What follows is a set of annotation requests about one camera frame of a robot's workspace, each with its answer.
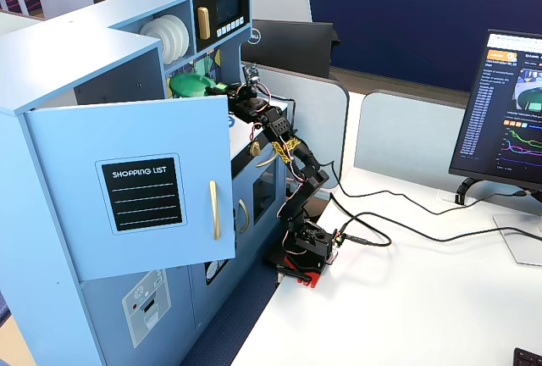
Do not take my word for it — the black keyboard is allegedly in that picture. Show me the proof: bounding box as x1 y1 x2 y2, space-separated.
512 347 542 366

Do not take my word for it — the white toy plate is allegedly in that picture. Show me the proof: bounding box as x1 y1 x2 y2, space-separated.
167 14 186 62
139 16 179 66
175 16 191 57

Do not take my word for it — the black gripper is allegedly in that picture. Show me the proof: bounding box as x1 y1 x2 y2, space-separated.
206 82 273 124

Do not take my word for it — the gold microwave handle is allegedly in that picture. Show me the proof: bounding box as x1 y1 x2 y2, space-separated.
196 6 212 40

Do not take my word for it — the grey office chair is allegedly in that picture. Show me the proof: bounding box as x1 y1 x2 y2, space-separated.
249 0 314 25

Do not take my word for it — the red table clamp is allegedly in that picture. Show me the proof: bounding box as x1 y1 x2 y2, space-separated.
277 254 324 289

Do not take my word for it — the black camera usb cable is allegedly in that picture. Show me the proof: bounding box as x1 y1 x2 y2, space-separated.
325 160 533 217

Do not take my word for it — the black power cable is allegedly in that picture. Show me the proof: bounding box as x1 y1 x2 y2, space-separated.
328 194 542 249

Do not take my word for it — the computer monitor with graphs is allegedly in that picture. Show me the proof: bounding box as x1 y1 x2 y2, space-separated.
448 29 542 192

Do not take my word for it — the black toy microwave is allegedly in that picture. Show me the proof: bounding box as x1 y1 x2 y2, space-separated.
192 0 251 52

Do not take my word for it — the gold cupboard handle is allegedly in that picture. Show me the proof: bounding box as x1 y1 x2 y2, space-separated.
238 198 250 235

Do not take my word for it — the silver monitor stand base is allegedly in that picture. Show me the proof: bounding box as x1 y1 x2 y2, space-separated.
493 212 542 268

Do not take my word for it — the grey desk divider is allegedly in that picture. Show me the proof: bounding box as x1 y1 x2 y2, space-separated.
353 90 472 192
241 63 351 190

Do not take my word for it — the blue wooden toy kitchen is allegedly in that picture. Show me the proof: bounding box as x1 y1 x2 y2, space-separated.
0 0 294 366

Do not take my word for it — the gold curved door handle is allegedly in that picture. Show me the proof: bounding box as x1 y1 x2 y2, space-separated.
208 180 222 241

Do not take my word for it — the black dell monitor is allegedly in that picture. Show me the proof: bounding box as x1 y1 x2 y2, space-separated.
241 19 340 81

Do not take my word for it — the black curved cable guide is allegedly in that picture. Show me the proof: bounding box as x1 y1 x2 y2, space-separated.
455 176 479 206

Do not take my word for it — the green 3d printed lid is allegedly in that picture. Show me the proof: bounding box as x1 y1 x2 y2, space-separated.
169 71 230 98

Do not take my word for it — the blue door with shopping list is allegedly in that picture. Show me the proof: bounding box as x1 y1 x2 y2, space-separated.
23 94 237 282

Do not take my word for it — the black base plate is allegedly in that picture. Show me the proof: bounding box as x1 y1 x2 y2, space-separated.
263 249 293 269

